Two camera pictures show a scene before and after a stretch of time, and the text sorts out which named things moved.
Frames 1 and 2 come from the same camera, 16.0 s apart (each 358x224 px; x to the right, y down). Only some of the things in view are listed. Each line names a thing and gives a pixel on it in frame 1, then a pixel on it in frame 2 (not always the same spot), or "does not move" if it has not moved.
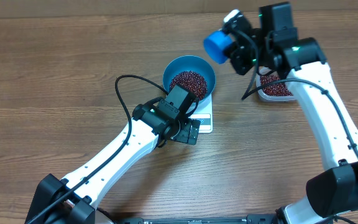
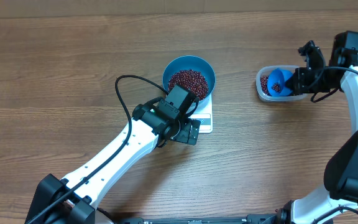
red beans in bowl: [192, 83] does not move
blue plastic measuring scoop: [215, 45] → [276, 83]
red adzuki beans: [276, 89] does not move
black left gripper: [184, 137] does not move
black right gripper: [240, 59] → [300, 79]
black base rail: [250, 219] does not move
